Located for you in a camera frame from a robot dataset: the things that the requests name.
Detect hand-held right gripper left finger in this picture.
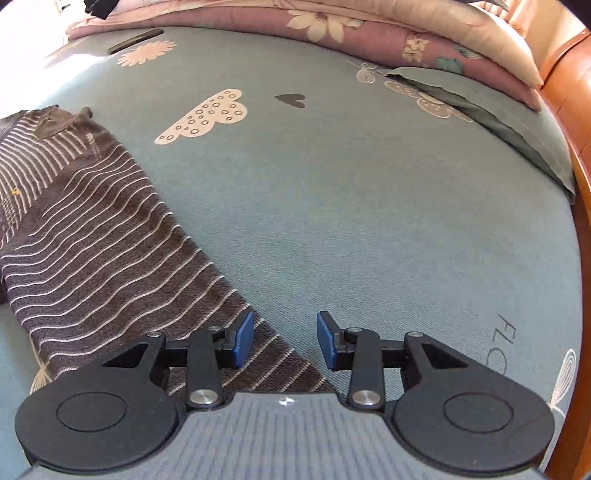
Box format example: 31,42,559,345
102,311,256,411

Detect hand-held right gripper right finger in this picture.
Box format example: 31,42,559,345
316,310,469,411

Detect grey striped sweater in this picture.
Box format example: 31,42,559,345
0,105,338,398

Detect teal floral bed sheet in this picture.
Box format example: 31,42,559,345
0,25,583,480

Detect flat grey-green pillow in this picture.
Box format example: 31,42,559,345
385,67,578,204

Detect pink floral quilt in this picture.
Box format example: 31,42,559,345
65,0,542,112

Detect black phone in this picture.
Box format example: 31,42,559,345
108,28,164,54

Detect beige floral quilt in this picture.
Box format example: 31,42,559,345
318,0,546,89

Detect black garment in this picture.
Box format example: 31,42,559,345
83,0,123,20

